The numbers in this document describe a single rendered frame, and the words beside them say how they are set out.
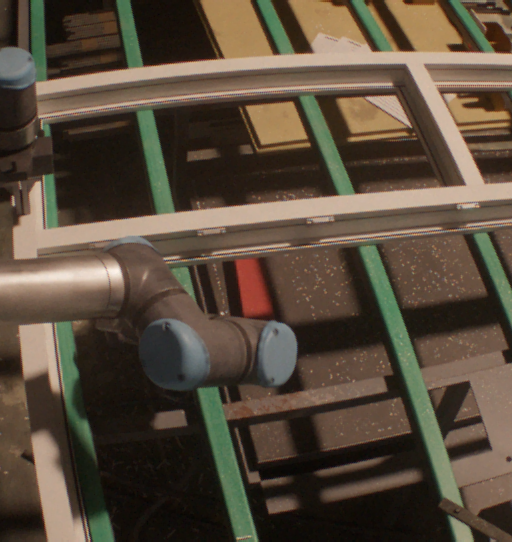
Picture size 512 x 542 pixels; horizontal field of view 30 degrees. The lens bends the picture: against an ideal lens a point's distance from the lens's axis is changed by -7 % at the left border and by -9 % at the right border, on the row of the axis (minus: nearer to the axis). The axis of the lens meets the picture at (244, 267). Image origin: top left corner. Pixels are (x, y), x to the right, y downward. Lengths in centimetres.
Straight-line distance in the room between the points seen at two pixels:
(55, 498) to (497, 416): 76
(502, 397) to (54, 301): 82
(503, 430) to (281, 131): 101
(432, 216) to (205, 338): 69
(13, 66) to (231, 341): 55
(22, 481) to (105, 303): 127
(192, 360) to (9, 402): 143
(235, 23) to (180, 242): 106
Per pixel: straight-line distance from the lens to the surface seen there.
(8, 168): 159
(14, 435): 259
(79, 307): 128
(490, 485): 192
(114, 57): 306
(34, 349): 159
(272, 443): 189
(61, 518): 143
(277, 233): 177
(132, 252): 136
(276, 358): 136
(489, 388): 171
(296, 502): 186
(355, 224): 181
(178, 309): 131
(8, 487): 252
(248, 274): 206
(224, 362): 130
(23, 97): 154
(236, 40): 261
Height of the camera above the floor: 223
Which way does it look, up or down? 51 degrees down
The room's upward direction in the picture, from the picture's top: 5 degrees clockwise
